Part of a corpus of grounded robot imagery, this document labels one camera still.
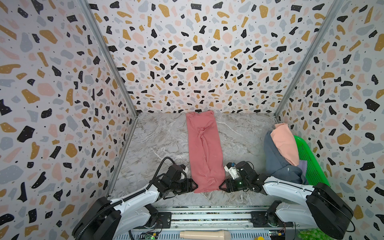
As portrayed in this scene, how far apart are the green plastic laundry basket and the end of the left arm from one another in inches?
26.3

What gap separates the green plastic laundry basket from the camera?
2.73 feet

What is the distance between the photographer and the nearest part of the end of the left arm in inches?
24.9

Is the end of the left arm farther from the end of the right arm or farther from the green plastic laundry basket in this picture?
the green plastic laundry basket
